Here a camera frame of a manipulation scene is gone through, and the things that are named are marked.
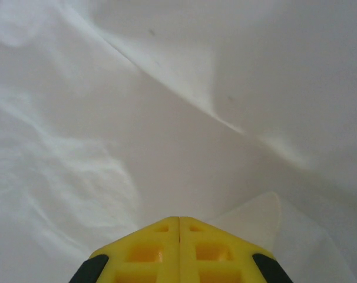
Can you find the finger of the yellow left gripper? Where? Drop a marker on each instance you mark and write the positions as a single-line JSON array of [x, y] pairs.
[[149, 253]]

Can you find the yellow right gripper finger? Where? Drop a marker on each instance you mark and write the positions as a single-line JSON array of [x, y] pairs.
[[214, 253]]

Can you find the white t-shirt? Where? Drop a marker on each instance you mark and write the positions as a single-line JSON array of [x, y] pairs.
[[137, 103]]

